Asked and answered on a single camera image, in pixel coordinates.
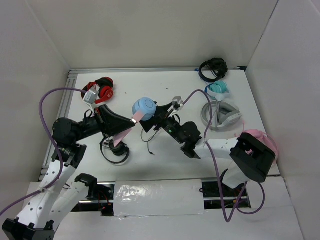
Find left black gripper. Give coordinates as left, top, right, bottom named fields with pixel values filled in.
left=73, top=104, right=135, bottom=143

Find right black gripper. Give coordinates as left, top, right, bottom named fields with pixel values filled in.
left=136, top=102, right=186, bottom=144

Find blue pink cat-ear headphones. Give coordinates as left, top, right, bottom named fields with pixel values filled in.
left=112, top=97, right=156, bottom=147

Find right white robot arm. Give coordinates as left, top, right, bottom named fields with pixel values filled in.
left=132, top=97, right=277, bottom=196

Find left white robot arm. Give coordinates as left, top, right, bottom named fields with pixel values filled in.
left=2, top=105, right=137, bottom=240

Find small black headphones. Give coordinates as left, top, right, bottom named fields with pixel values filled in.
left=99, top=137, right=130, bottom=165

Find red black headphones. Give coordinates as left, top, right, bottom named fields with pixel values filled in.
left=82, top=77, right=114, bottom=104

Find teal white headphones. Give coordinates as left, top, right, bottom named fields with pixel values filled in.
left=204, top=80, right=231, bottom=102

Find black headphones far corner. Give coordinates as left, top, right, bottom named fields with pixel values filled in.
left=198, top=57, right=229, bottom=83

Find white taped sheet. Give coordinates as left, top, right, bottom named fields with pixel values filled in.
left=113, top=179, right=205, bottom=217

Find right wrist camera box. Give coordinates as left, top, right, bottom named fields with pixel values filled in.
left=171, top=96, right=184, bottom=111

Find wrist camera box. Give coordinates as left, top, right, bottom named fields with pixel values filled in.
left=82, top=88, right=99, bottom=105
left=171, top=96, right=184, bottom=111

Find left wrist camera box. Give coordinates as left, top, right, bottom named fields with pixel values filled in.
left=82, top=88, right=99, bottom=105

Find aluminium frame rail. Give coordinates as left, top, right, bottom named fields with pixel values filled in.
left=37, top=66, right=247, bottom=183

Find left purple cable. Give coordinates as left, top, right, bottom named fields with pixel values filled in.
left=0, top=87, right=87, bottom=213

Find purple cable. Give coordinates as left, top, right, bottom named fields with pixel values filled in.
left=0, top=87, right=87, bottom=213
left=182, top=89, right=266, bottom=223

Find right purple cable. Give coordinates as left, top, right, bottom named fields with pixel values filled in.
left=182, top=89, right=266, bottom=223

